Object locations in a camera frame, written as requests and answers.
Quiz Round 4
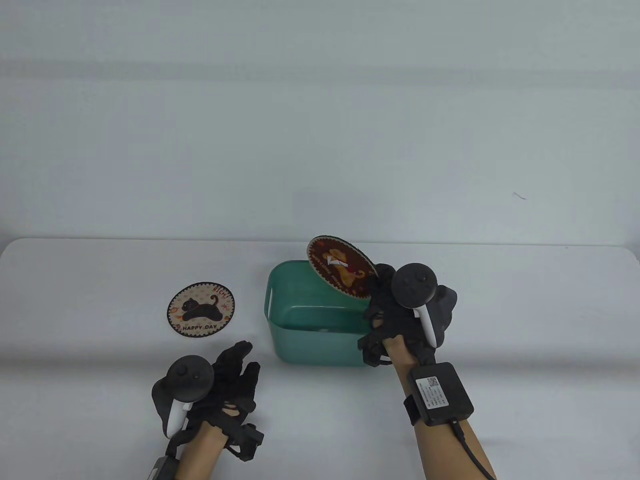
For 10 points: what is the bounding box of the black wrist strap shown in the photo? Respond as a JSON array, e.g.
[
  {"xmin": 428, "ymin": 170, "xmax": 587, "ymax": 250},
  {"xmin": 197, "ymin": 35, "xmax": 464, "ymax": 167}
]
[{"xmin": 402, "ymin": 394, "xmax": 426, "ymax": 427}]

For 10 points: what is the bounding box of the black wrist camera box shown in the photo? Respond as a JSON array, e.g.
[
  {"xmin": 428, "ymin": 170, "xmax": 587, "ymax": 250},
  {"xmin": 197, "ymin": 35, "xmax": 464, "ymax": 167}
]
[
  {"xmin": 406, "ymin": 362, "xmax": 475, "ymax": 427},
  {"xmin": 148, "ymin": 454, "xmax": 179, "ymax": 480}
]

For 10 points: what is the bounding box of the black and white controller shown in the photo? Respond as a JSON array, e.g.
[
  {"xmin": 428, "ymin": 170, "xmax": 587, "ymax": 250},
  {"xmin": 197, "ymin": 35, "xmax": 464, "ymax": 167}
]
[
  {"xmin": 391, "ymin": 263, "xmax": 442, "ymax": 350},
  {"xmin": 151, "ymin": 354, "xmax": 215, "ymax": 439}
]

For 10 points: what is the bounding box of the person's right hand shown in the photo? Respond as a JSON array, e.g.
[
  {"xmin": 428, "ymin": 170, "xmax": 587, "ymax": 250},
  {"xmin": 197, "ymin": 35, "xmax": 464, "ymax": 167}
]
[{"xmin": 357, "ymin": 262, "xmax": 458, "ymax": 368}]

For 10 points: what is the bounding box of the round brown printed coaster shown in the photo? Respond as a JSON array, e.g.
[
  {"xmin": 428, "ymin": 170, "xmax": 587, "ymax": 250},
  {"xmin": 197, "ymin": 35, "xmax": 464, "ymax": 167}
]
[{"xmin": 306, "ymin": 236, "xmax": 379, "ymax": 299}]

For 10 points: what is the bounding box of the person's right forearm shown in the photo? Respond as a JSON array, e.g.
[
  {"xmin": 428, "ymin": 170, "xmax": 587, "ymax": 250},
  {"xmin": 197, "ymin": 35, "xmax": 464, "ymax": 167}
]
[{"xmin": 384, "ymin": 334, "xmax": 499, "ymax": 480}]

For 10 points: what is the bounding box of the round black cat coaster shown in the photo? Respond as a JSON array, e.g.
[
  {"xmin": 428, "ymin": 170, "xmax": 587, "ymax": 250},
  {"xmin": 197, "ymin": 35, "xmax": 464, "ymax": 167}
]
[{"xmin": 167, "ymin": 281, "xmax": 235, "ymax": 340}]

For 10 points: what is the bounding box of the person's left forearm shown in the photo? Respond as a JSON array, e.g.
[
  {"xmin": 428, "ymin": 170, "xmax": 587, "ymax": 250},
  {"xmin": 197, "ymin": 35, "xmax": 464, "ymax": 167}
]
[{"xmin": 171, "ymin": 426, "xmax": 227, "ymax": 480}]

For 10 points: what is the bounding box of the person's left hand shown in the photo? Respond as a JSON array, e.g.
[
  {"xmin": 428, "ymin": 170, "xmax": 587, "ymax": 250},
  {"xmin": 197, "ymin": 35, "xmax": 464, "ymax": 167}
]
[{"xmin": 151, "ymin": 340, "xmax": 262, "ymax": 451}]

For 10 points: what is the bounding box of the black glove sensor module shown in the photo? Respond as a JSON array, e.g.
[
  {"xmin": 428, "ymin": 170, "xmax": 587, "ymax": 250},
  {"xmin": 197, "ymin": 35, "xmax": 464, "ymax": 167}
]
[
  {"xmin": 226, "ymin": 423, "xmax": 265, "ymax": 462},
  {"xmin": 357, "ymin": 333, "xmax": 394, "ymax": 370}
]

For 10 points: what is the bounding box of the green plastic bin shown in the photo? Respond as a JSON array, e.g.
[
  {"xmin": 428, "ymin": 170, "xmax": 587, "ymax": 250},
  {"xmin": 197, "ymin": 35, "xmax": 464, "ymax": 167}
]
[{"xmin": 263, "ymin": 260, "xmax": 387, "ymax": 368}]

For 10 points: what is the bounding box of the black camera cable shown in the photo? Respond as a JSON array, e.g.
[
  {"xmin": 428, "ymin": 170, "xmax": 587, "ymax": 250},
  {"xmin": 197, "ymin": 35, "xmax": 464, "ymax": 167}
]
[{"xmin": 451, "ymin": 419, "xmax": 497, "ymax": 480}]

